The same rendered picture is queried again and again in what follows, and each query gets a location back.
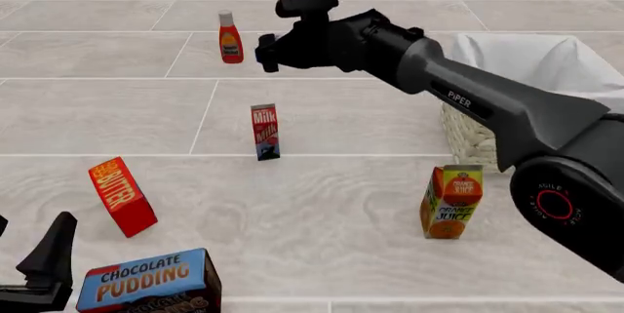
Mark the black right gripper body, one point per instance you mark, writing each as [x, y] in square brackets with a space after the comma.
[268, 53]

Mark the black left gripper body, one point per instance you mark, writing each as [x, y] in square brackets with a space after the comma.
[29, 296]

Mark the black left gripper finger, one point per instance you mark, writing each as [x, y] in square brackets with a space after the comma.
[2, 226]
[51, 251]

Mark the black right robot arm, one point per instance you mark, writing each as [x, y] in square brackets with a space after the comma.
[492, 102]

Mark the milk carton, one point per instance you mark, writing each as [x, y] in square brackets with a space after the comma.
[265, 134]

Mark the pale wicker basket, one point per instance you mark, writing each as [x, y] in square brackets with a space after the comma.
[470, 141]

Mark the white cloth basket liner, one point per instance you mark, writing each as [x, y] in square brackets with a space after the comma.
[526, 57]

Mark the red ketchup bottle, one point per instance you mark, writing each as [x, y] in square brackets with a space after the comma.
[230, 40]

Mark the red butter box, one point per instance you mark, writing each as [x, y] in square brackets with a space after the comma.
[122, 196]

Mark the chocolate pudding box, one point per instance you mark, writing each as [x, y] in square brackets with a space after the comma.
[146, 280]

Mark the orange juice carton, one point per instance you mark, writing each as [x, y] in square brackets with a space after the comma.
[451, 203]

